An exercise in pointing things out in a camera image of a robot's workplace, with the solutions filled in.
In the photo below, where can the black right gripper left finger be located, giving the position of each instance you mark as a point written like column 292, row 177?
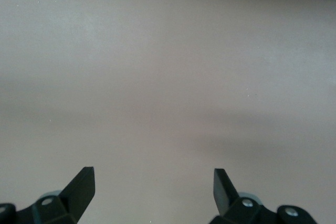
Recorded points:
column 76, row 195

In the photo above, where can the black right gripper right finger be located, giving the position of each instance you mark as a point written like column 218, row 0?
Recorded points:
column 225, row 197

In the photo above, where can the brown table cover sheet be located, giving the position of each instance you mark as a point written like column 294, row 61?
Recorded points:
column 168, row 77

